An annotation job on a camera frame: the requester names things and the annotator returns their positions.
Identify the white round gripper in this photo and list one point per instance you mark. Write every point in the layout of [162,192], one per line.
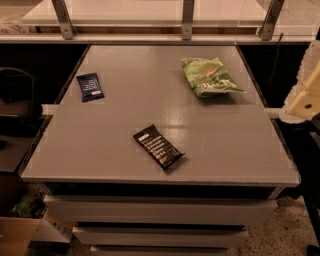
[307,96]

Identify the black rxbar wrapper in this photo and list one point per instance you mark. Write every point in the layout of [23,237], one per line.
[158,147]

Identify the blue rxbar blueberry wrapper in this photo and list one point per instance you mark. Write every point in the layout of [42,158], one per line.
[90,87]

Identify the green chip bag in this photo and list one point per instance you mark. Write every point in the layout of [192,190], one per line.
[208,77]

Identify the grey drawer cabinet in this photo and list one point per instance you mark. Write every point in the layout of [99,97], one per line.
[117,197]

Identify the black office chair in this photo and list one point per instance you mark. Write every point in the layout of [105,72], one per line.
[20,110]

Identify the cardboard box with items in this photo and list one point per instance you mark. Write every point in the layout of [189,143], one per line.
[30,220]

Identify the metal shelf bracket right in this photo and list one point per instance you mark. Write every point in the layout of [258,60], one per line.
[267,30]

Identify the metal shelf bracket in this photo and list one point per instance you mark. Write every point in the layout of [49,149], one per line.
[62,14]
[267,30]
[187,19]

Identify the metal shelf bracket middle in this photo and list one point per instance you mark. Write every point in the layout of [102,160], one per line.
[187,19]

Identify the metal shelf bracket left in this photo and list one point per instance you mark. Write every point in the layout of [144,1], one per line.
[62,14]

